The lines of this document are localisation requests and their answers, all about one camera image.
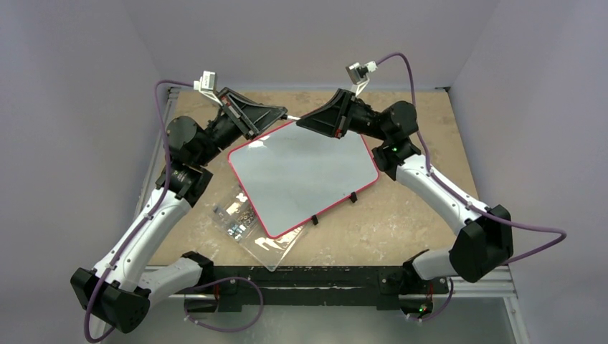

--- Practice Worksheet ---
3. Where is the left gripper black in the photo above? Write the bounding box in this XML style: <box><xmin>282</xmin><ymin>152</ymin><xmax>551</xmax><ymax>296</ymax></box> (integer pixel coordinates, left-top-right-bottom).
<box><xmin>195</xmin><ymin>93</ymin><xmax>286</xmax><ymax>167</ymax></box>

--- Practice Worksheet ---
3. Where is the pink framed whiteboard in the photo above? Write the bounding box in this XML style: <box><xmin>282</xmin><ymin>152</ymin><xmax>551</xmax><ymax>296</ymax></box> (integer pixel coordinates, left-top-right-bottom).
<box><xmin>227</xmin><ymin>123</ymin><xmax>380</xmax><ymax>239</ymax></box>

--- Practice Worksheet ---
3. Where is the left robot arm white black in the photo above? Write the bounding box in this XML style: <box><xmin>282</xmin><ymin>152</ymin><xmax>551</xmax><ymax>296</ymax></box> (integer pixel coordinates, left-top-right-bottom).
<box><xmin>70</xmin><ymin>88</ymin><xmax>288</xmax><ymax>333</ymax></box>

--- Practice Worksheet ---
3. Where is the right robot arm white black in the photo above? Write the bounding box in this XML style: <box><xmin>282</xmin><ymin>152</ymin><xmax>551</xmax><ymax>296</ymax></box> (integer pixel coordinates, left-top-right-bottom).
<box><xmin>295</xmin><ymin>89</ymin><xmax>513</xmax><ymax>292</ymax></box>

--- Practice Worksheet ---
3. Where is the clear plastic screw box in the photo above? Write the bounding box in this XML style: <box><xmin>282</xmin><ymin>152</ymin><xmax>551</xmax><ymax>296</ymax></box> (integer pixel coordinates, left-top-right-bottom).
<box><xmin>212</xmin><ymin>186</ymin><xmax>305</xmax><ymax>272</ymax></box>

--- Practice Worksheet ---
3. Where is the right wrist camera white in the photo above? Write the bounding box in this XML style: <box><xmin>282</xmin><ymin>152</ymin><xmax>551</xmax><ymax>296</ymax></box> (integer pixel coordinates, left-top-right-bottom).
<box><xmin>346</xmin><ymin>61</ymin><xmax>377</xmax><ymax>97</ymax></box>

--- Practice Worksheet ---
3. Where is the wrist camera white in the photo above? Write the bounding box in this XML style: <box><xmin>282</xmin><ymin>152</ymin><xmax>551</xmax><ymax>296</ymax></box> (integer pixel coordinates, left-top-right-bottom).
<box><xmin>193</xmin><ymin>70</ymin><xmax>221</xmax><ymax>105</ymax></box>
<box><xmin>346</xmin><ymin>61</ymin><xmax>377</xmax><ymax>97</ymax></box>

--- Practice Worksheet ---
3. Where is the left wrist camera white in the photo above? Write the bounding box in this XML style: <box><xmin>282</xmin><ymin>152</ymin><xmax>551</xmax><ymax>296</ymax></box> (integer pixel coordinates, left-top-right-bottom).
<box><xmin>193</xmin><ymin>70</ymin><xmax>221</xmax><ymax>105</ymax></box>

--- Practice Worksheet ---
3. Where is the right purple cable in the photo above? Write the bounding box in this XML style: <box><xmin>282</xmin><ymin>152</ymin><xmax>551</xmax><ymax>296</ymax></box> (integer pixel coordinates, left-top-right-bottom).
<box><xmin>375</xmin><ymin>52</ymin><xmax>568</xmax><ymax>267</ymax></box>

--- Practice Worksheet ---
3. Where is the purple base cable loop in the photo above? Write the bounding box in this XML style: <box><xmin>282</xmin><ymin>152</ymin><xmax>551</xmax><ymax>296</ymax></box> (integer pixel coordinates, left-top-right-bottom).
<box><xmin>184</xmin><ymin>277</ymin><xmax>265</xmax><ymax>333</ymax></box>

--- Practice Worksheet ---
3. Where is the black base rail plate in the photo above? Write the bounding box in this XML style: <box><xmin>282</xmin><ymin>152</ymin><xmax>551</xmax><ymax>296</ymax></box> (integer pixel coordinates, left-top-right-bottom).
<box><xmin>180</xmin><ymin>264</ymin><xmax>452</xmax><ymax>315</ymax></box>

